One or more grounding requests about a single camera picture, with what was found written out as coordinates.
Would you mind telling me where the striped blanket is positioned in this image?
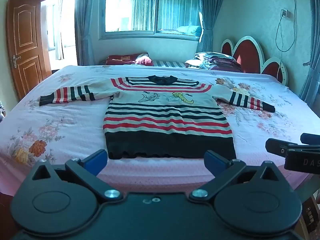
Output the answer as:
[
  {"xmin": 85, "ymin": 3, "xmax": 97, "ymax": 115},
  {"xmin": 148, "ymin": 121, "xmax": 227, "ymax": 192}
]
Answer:
[{"xmin": 152, "ymin": 60, "xmax": 188, "ymax": 68}]

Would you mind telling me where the charger cable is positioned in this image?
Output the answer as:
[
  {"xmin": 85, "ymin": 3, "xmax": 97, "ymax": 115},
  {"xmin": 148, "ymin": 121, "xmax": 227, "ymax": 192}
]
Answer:
[{"xmin": 275, "ymin": 0, "xmax": 298, "ymax": 80}]

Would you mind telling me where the grey curtain beside doorway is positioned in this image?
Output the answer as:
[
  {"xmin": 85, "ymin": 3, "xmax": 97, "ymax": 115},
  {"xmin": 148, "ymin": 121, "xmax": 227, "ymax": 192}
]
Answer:
[{"xmin": 75, "ymin": 0, "xmax": 105, "ymax": 67}]

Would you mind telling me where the striped knit sweater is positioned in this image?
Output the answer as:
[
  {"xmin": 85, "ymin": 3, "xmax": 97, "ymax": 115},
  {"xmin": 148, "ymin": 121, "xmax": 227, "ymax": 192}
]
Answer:
[{"xmin": 39, "ymin": 75, "xmax": 276, "ymax": 160}]

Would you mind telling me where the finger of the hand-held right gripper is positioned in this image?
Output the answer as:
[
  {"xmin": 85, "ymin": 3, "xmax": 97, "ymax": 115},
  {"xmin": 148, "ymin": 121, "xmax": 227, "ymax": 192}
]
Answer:
[
  {"xmin": 265, "ymin": 138, "xmax": 299, "ymax": 158},
  {"xmin": 300, "ymin": 133, "xmax": 320, "ymax": 146}
]

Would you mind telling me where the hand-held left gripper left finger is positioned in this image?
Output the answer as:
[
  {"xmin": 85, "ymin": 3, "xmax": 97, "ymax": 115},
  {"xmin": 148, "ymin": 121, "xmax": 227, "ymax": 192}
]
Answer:
[{"xmin": 24, "ymin": 149, "xmax": 123, "ymax": 203}]

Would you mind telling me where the brown case with dials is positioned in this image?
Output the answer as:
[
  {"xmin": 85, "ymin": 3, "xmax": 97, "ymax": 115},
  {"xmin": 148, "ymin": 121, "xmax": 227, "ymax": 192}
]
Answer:
[{"xmin": 299, "ymin": 196, "xmax": 320, "ymax": 234}]

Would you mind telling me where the maroon pillow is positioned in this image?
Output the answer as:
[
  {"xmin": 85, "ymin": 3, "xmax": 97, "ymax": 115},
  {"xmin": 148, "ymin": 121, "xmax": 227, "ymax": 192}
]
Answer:
[{"xmin": 105, "ymin": 52, "xmax": 154, "ymax": 67}]

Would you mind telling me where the large sliding window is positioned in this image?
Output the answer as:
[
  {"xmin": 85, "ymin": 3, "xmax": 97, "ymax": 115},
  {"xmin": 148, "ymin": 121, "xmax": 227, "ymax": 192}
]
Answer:
[{"xmin": 99, "ymin": 0, "xmax": 203, "ymax": 40}]

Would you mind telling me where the bed with floral sheet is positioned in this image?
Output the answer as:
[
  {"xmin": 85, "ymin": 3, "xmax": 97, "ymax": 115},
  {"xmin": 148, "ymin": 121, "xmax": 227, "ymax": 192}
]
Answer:
[{"xmin": 0, "ymin": 64, "xmax": 320, "ymax": 198}]

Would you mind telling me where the red and white headboard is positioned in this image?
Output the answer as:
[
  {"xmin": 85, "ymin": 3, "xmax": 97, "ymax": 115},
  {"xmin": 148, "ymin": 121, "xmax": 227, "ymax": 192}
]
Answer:
[{"xmin": 221, "ymin": 35, "xmax": 288, "ymax": 85}]

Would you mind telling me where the balcony doorway window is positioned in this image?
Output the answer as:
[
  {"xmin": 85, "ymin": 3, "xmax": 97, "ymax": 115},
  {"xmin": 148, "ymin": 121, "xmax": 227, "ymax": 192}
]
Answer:
[{"xmin": 41, "ymin": 0, "xmax": 78, "ymax": 71}]

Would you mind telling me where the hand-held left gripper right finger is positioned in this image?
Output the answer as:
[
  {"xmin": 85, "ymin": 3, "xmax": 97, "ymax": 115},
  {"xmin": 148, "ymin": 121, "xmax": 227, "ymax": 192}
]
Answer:
[{"xmin": 189, "ymin": 150, "xmax": 294, "ymax": 203}]

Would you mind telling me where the grey tied curtain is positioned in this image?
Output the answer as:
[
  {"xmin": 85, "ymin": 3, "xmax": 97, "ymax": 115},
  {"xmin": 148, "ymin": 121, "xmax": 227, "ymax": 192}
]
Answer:
[{"xmin": 196, "ymin": 0, "xmax": 228, "ymax": 54}]

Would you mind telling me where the brown wooden door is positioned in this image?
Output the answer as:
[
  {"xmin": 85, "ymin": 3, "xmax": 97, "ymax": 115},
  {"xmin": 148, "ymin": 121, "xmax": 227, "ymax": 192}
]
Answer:
[{"xmin": 6, "ymin": 0, "xmax": 53, "ymax": 100}]

